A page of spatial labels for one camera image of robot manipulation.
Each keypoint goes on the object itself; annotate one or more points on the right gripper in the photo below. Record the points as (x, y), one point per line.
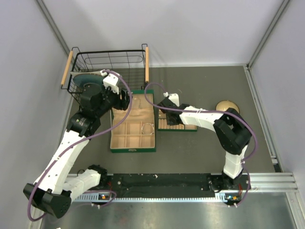
(168, 122)

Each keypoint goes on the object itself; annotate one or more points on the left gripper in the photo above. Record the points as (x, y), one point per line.
(121, 104)

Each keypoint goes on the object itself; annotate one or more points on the green jewelry tray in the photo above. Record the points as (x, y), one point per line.
(163, 126)

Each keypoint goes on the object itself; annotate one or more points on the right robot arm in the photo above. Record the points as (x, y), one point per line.
(233, 133)

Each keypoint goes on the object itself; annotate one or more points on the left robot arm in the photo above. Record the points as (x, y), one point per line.
(51, 192)

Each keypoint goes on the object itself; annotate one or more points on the green jewelry box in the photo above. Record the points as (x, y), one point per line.
(136, 134)

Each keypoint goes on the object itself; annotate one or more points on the teal ceramic plate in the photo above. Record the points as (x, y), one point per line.
(81, 80)

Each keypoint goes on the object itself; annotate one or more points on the wooden bowl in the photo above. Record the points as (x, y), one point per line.
(224, 105)

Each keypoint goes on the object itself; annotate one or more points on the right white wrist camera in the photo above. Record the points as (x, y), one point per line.
(173, 97)

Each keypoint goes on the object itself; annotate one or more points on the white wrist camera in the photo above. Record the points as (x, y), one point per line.
(173, 97)
(111, 81)

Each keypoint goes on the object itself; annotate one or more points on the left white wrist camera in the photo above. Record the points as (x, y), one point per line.
(111, 81)

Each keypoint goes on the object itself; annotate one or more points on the black wire basket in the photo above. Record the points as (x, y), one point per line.
(131, 64)

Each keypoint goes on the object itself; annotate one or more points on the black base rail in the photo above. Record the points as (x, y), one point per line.
(200, 185)

